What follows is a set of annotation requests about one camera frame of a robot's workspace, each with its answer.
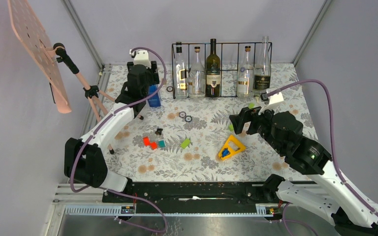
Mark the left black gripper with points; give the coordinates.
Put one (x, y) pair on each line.
(153, 73)

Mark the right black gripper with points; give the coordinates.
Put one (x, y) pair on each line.
(246, 114)

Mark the blue glass bottle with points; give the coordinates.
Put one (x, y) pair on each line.
(155, 100)

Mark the clear bottle black label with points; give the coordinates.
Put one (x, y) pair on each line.
(262, 68)

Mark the clear bottle gold band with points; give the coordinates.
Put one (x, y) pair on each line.
(245, 75)

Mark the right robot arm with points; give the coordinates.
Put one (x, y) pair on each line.
(350, 213)

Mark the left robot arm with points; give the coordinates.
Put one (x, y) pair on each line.
(84, 158)

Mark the green cube near rack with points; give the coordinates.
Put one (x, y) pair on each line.
(251, 105)

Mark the clear bottle black cap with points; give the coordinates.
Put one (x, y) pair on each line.
(181, 84)

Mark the clear bottle cork stopper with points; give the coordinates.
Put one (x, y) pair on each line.
(197, 76)

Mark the dark green wine bottle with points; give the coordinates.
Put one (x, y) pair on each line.
(213, 71)

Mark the pink tripod stand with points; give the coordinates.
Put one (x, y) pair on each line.
(78, 76)

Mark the poker chip ten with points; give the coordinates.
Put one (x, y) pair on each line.
(182, 114)

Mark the small black knob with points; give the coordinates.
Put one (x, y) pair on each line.
(159, 131)

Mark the red block pair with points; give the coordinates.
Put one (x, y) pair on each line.
(148, 143)

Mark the teal block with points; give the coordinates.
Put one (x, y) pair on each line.
(161, 144)

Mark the floral table mat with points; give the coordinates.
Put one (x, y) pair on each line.
(208, 132)

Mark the long green block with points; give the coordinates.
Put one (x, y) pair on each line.
(185, 143)

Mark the pink pegboard panel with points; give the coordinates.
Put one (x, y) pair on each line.
(31, 33)

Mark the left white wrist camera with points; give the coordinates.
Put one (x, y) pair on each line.
(140, 57)

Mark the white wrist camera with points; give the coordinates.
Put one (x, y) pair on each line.
(272, 98)
(140, 57)

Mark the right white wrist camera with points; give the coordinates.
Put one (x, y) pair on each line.
(272, 98)

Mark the yellow triangle frame toy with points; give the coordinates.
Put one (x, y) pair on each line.
(233, 145)

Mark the black wire wine rack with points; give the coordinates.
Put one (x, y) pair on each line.
(205, 51)

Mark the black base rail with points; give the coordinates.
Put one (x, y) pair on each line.
(196, 197)

